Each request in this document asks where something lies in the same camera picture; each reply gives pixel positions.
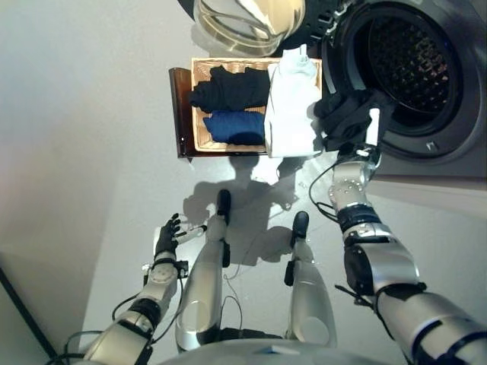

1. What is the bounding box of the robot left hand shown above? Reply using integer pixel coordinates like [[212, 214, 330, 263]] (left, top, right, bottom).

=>
[[154, 213, 208, 263]]

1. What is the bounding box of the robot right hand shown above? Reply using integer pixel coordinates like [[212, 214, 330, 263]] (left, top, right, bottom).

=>
[[336, 107, 383, 165]]

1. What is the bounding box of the round glass washer door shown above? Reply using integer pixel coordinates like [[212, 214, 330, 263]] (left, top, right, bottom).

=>
[[177, 0, 324, 58]]

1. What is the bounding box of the silver robot leg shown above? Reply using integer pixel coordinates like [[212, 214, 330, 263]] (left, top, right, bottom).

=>
[[174, 189, 233, 353], [283, 211, 338, 349]]

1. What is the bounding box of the silver robot left leg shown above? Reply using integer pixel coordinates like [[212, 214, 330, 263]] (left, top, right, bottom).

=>
[[174, 189, 233, 353]]

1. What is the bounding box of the grey front-load washing machine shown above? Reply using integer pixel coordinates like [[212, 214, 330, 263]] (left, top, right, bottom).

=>
[[304, 0, 487, 179]]

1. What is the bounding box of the dark brown wooden stool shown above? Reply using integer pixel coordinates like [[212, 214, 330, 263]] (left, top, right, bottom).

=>
[[168, 67, 267, 164]]

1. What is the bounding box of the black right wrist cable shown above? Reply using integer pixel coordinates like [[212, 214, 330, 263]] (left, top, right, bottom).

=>
[[308, 163, 343, 221]]

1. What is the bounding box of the silver robot right leg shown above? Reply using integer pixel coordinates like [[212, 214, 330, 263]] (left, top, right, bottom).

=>
[[283, 211, 338, 349]]

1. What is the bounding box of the blue garment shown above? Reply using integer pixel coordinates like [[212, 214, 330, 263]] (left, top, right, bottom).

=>
[[202, 109, 266, 145]]

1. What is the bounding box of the black garment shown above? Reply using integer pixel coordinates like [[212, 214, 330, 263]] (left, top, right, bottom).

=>
[[312, 90, 381, 153], [189, 65, 272, 114]]

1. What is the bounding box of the white garment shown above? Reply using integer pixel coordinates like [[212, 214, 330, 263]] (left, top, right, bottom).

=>
[[263, 43, 324, 159]]

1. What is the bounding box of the grey robot torso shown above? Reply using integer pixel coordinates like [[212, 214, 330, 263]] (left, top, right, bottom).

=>
[[159, 338, 400, 365]]

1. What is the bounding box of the wicker laundry basket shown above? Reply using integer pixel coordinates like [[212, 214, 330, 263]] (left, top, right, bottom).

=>
[[189, 56, 323, 153]]

